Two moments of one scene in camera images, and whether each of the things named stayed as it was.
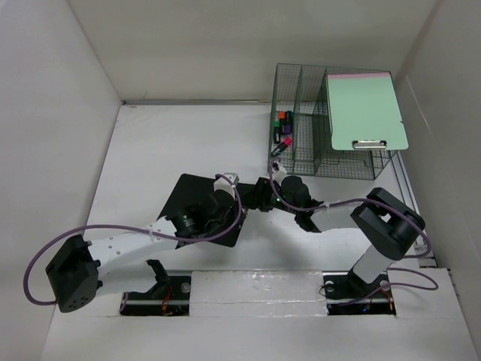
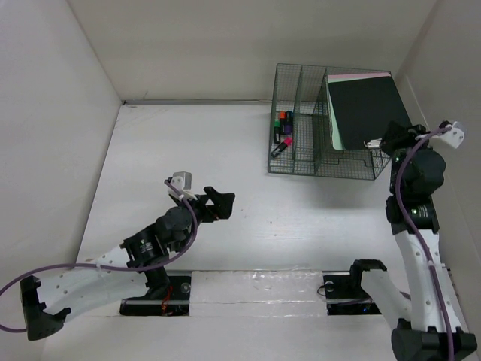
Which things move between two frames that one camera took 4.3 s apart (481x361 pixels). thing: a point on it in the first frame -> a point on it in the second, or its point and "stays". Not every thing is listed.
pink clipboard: [359, 75] stays
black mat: [190, 189] -> [363, 109]
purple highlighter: [288, 128] stays
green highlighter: [276, 131] stays
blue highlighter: [289, 118] stays
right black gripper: [257, 196] -> [397, 134]
